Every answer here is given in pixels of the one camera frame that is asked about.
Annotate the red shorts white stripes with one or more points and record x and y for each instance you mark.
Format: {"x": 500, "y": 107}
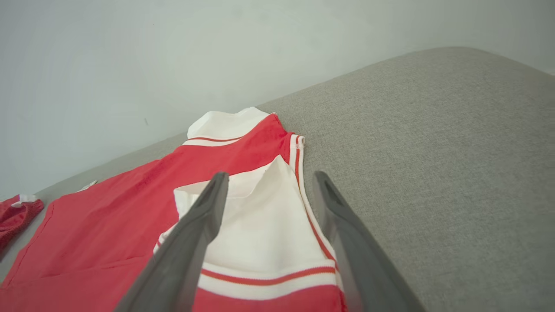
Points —
{"x": 17, "y": 216}

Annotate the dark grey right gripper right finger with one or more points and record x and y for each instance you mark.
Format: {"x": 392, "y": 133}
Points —
{"x": 364, "y": 268}

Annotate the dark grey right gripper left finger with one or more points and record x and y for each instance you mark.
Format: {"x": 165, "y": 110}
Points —
{"x": 182, "y": 260}

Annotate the red basketball jersey white trim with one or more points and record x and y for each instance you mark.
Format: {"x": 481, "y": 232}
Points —
{"x": 108, "y": 216}

